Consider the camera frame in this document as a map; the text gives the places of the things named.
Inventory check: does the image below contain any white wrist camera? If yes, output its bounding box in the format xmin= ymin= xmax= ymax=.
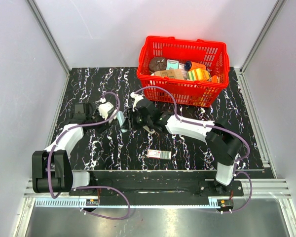
xmin=98 ymin=98 xmax=114 ymax=120
xmin=130 ymin=92 xmax=144 ymax=107

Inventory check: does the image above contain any red plastic basket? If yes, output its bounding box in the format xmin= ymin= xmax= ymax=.
xmin=137 ymin=36 xmax=229 ymax=107

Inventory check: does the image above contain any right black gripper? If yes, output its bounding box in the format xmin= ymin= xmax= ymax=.
xmin=122 ymin=108 xmax=152 ymax=131

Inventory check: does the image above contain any orange bottle blue cap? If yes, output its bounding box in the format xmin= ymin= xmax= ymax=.
xmin=184 ymin=61 xmax=206 ymax=72

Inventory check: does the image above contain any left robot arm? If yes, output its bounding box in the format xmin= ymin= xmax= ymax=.
xmin=32 ymin=102 xmax=116 ymax=195

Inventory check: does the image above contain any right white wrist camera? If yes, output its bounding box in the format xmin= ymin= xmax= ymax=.
xmin=130 ymin=92 xmax=144 ymax=107

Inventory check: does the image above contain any small light blue stapler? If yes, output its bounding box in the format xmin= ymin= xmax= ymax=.
xmin=116 ymin=111 xmax=129 ymax=133

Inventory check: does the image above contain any yellow green striped box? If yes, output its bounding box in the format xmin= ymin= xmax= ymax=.
xmin=187 ymin=68 xmax=211 ymax=81

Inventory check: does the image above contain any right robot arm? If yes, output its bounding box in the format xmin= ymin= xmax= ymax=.
xmin=121 ymin=98 xmax=242 ymax=196

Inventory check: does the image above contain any brown round sponge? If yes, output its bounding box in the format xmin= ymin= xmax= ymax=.
xmin=148 ymin=57 xmax=167 ymax=73

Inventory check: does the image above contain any purple cable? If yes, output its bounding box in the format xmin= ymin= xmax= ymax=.
xmin=46 ymin=91 xmax=131 ymax=220
xmin=134 ymin=86 xmax=254 ymax=214

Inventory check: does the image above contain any teal label box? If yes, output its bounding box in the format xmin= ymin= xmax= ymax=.
xmin=166 ymin=59 xmax=179 ymax=70

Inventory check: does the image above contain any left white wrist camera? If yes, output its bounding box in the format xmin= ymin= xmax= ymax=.
xmin=98 ymin=98 xmax=114 ymax=120

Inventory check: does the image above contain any staples box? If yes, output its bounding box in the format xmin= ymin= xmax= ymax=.
xmin=147 ymin=150 xmax=172 ymax=160

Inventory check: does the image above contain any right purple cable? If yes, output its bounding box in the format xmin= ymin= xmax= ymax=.
xmin=134 ymin=86 xmax=254 ymax=214

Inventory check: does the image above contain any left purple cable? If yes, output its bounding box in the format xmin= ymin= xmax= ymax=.
xmin=46 ymin=91 xmax=131 ymax=220

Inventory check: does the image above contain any cardboard box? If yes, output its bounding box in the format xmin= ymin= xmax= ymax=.
xmin=151 ymin=69 xmax=187 ymax=80

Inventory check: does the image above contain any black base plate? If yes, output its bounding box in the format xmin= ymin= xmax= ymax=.
xmin=69 ymin=170 xmax=244 ymax=207

